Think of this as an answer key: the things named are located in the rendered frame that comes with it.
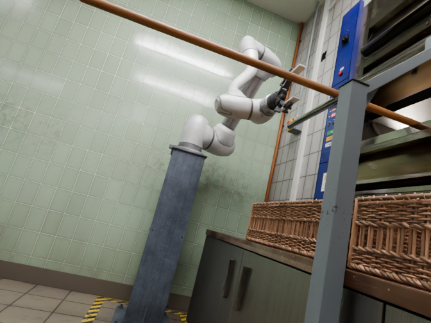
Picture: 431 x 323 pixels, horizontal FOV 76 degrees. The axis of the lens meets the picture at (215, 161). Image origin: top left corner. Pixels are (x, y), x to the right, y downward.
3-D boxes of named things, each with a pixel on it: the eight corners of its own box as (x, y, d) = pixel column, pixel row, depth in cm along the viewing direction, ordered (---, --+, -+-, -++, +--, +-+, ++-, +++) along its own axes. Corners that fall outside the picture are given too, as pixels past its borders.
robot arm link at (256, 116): (278, 119, 130) (252, 115, 127) (264, 128, 145) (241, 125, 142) (278, 97, 132) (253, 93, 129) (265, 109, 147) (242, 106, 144)
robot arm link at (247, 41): (251, 42, 157) (267, 54, 164) (246, 25, 168) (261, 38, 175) (235, 59, 165) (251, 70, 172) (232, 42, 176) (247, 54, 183)
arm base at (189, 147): (167, 152, 184) (169, 144, 186) (199, 161, 188) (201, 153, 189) (169, 145, 167) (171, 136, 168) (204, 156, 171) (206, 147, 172)
